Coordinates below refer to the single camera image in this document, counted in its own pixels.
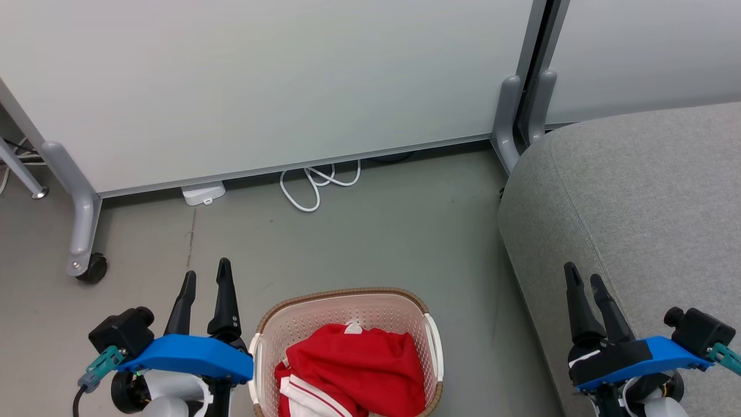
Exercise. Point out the beige plastic laundry basket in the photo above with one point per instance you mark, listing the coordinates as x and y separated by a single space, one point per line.
324 310

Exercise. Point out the grey fabric sofa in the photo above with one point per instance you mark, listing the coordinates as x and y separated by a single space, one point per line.
648 202

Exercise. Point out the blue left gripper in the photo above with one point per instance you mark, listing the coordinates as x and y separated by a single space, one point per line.
191 356

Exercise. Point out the narrow white partition panel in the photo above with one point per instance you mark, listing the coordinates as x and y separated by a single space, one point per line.
648 52

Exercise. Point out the red and white garment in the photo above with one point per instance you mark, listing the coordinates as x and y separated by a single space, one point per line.
359 362

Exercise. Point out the wide white partition panel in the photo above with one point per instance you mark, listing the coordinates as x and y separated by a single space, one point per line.
260 81

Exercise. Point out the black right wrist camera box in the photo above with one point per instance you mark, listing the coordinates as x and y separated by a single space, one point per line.
694 331

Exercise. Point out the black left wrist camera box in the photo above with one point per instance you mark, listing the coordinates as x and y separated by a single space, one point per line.
123 331

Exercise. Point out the grey partition leg with caster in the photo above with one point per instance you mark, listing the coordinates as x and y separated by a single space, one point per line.
81 214

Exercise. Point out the white power adapter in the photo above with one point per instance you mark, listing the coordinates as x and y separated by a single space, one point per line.
202 193

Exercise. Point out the grey metal table leg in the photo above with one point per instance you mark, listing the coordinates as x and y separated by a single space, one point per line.
20 168

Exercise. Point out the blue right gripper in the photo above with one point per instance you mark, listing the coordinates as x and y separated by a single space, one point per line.
637 359

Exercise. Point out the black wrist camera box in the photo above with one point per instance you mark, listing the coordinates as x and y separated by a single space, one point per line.
694 331
123 331

